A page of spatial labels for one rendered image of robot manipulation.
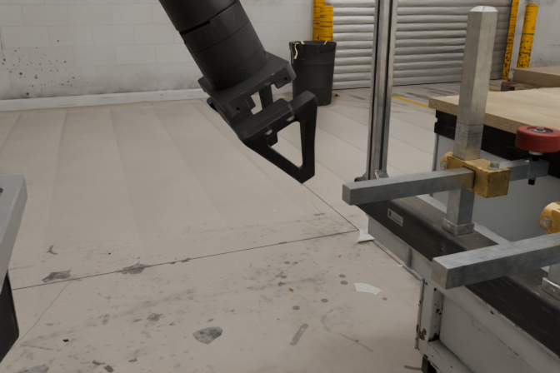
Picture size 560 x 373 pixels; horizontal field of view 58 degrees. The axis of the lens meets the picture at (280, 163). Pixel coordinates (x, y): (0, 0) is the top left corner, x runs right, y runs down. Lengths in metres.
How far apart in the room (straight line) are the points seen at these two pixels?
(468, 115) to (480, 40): 0.14
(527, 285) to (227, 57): 0.68
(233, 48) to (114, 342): 1.64
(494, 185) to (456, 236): 0.15
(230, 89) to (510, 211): 0.94
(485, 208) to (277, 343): 0.91
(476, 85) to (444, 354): 0.90
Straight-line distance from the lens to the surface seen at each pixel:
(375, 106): 1.25
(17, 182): 0.33
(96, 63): 6.21
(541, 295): 0.92
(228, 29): 0.41
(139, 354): 1.89
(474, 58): 0.98
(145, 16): 6.21
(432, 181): 0.93
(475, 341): 1.53
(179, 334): 1.94
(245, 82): 0.41
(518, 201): 1.24
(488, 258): 0.70
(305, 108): 0.39
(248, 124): 0.39
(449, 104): 1.34
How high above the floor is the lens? 1.14
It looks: 18 degrees down
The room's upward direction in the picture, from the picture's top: straight up
